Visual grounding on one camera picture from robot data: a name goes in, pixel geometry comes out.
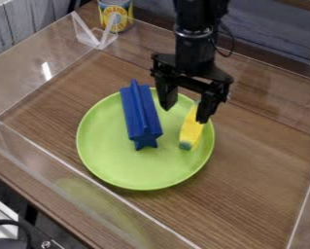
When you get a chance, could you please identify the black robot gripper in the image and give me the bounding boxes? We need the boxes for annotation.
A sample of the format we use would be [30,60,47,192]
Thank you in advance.
[152,53,234,124]

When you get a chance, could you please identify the yellow toy banana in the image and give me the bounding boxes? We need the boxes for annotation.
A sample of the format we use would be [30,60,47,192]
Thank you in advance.
[180,104,204,151]

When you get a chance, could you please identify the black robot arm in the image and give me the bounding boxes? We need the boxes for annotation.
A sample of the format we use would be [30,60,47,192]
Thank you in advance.
[152,0,234,124]

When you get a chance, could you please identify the green round plate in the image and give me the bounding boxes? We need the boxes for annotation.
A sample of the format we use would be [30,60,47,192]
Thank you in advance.
[75,93,216,191]

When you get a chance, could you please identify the blue star-shaped block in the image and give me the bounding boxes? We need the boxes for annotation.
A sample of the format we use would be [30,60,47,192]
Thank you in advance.
[119,79,164,151]

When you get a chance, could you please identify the yellow blue tin can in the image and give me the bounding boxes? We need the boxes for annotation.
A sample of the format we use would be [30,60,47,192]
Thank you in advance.
[98,0,134,33]

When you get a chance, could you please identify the black device with knob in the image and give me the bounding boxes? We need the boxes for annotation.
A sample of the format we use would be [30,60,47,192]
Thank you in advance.
[0,223,67,249]

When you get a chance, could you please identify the clear acrylic enclosure wall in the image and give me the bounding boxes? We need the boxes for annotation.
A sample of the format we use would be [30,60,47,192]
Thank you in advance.
[0,18,310,249]

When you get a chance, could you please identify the black cable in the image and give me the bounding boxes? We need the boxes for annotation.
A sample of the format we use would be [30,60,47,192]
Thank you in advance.
[0,218,34,249]

